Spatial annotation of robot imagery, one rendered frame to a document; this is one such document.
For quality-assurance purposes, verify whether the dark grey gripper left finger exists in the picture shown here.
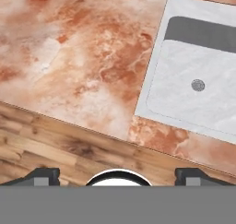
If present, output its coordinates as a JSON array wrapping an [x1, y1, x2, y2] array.
[[0, 168, 61, 187]]

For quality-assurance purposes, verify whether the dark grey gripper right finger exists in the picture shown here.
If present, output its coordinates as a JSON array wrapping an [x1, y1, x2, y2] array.
[[174, 168, 236, 187]]

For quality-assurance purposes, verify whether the black and white round knob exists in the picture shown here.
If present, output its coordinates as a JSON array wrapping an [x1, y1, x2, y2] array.
[[85, 168, 153, 187]]

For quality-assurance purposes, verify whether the white marble sink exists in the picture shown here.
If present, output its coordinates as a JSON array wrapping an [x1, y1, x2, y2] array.
[[134, 0, 236, 145]]

